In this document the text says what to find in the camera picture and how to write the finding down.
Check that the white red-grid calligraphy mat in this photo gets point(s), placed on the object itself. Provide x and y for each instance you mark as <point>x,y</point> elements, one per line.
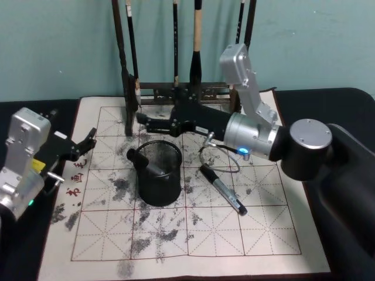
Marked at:
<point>205,234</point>

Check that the dark wooden brush rack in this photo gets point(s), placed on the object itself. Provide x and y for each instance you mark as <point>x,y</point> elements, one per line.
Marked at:
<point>121,58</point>

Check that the black brush with pale tip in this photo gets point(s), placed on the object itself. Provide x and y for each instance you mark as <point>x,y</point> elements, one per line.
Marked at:
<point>133,52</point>

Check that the black marker pen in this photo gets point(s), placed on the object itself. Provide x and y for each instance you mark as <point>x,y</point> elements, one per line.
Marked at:
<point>143,161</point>

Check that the black mesh pen holder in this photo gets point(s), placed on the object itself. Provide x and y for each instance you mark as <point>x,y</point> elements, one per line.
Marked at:
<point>161,187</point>

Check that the silver and black right robot arm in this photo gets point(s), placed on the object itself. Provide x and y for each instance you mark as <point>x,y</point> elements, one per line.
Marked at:
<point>310,146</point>

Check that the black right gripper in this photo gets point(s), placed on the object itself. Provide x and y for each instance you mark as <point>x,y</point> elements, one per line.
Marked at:
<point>202,121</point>

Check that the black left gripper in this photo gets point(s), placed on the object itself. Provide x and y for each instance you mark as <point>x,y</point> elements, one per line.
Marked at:
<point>58,149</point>

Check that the black table cloth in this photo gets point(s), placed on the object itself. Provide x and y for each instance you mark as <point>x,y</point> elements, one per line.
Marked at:
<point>328,117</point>

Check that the thin black calligraphy brush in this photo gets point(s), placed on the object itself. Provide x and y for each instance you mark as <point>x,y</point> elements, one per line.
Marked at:
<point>240,23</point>
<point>175,44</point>

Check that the black and silver pen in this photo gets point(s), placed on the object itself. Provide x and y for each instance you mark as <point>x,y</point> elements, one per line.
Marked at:
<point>222,188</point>

